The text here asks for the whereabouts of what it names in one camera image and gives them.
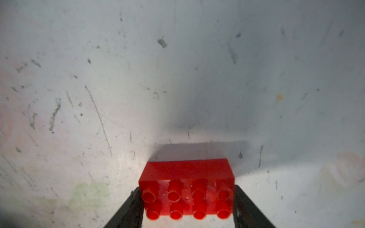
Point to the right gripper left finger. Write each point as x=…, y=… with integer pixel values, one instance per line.
x=130, y=214

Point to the red lego brick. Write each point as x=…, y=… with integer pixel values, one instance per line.
x=195, y=188

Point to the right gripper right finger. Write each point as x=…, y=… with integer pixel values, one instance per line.
x=246, y=214

